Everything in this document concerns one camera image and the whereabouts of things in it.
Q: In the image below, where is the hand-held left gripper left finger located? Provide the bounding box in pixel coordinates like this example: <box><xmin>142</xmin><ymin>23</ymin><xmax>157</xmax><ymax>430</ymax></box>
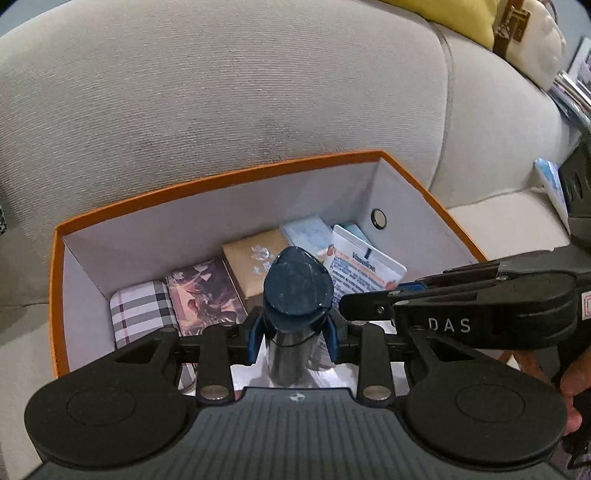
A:
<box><xmin>111</xmin><ymin>310</ymin><xmax>265</xmax><ymax>402</ymax></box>

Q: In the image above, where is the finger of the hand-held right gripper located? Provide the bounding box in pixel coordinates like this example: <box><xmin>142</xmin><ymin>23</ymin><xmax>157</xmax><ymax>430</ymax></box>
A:
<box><xmin>396</xmin><ymin>259</ymin><xmax>506</xmax><ymax>292</ymax></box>
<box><xmin>338</xmin><ymin>285</ymin><xmax>416</xmax><ymax>320</ymax></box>

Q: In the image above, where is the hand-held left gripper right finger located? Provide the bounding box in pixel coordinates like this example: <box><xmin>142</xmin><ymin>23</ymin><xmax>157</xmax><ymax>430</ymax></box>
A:
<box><xmin>324</xmin><ymin>314</ymin><xmax>465</xmax><ymax>401</ymax></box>

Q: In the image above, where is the white lotion tube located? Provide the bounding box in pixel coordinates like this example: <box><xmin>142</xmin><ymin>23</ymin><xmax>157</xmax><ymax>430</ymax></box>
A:
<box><xmin>321</xmin><ymin>224</ymin><xmax>408</xmax><ymax>305</ymax></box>

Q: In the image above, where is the dark blue bottle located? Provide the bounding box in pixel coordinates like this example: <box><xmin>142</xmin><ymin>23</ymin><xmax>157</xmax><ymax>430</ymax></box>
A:
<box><xmin>261</xmin><ymin>246</ymin><xmax>334</xmax><ymax>387</ymax></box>

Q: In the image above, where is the dark picture card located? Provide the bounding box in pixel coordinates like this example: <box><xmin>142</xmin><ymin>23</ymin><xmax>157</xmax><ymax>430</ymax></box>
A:
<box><xmin>165</xmin><ymin>259</ymin><xmax>247</xmax><ymax>337</ymax></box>

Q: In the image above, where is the small brown cardboard box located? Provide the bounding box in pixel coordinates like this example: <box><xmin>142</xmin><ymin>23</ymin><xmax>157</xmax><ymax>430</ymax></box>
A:
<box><xmin>222</xmin><ymin>228</ymin><xmax>296</xmax><ymax>298</ymax></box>

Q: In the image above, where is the clear grey cube box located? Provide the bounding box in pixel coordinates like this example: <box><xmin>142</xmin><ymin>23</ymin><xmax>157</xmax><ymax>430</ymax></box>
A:
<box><xmin>279</xmin><ymin>216</ymin><xmax>340</xmax><ymax>259</ymax></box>

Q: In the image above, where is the plaid tin case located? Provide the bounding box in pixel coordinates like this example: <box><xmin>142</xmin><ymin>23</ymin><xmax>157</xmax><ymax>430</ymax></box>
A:
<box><xmin>109</xmin><ymin>281</ymin><xmax>178</xmax><ymax>349</ymax></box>

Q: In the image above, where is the orange cardboard box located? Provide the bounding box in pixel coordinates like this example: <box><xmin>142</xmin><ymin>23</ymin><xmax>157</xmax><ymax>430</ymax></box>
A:
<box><xmin>50</xmin><ymin>150</ymin><xmax>513</xmax><ymax>379</ymax></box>

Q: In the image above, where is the person's right hand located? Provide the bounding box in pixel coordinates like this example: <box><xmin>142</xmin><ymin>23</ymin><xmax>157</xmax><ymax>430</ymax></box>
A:
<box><xmin>551</xmin><ymin>344</ymin><xmax>591</xmax><ymax>439</ymax></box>

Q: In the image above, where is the light blue tissue packet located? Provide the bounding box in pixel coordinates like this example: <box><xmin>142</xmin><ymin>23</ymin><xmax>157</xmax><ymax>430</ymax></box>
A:
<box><xmin>534</xmin><ymin>158</ymin><xmax>571</xmax><ymax>232</ymax></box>

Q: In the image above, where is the stack of magazines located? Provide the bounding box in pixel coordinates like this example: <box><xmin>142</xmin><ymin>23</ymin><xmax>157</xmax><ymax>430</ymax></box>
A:
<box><xmin>549</xmin><ymin>37</ymin><xmax>591</xmax><ymax>130</ymax></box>

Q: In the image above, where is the yellow pillow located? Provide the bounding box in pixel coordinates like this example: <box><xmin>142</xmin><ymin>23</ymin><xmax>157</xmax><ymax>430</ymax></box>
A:
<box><xmin>379</xmin><ymin>0</ymin><xmax>502</xmax><ymax>49</ymax></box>

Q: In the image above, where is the beige fabric sofa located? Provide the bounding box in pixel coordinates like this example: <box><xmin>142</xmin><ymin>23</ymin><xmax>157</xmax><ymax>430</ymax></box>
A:
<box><xmin>0</xmin><ymin>0</ymin><xmax>591</xmax><ymax>480</ymax></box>

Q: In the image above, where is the cream handbag with brown straps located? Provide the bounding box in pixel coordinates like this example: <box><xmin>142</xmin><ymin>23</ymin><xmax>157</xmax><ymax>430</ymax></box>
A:
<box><xmin>492</xmin><ymin>0</ymin><xmax>568</xmax><ymax>90</ymax></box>

